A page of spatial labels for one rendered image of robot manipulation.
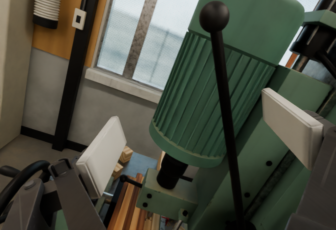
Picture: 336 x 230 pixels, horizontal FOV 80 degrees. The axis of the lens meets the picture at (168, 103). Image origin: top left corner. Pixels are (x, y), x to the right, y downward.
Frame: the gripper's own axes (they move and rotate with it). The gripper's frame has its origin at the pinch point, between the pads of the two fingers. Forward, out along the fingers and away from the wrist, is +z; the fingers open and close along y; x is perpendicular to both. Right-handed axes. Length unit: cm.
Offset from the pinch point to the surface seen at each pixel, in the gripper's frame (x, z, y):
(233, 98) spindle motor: -4.8, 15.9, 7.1
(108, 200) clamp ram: -29.6, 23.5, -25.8
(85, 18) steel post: 28, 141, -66
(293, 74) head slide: -3.0, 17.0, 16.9
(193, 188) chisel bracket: -30.8, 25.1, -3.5
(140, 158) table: -37, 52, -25
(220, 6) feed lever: 8.9, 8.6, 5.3
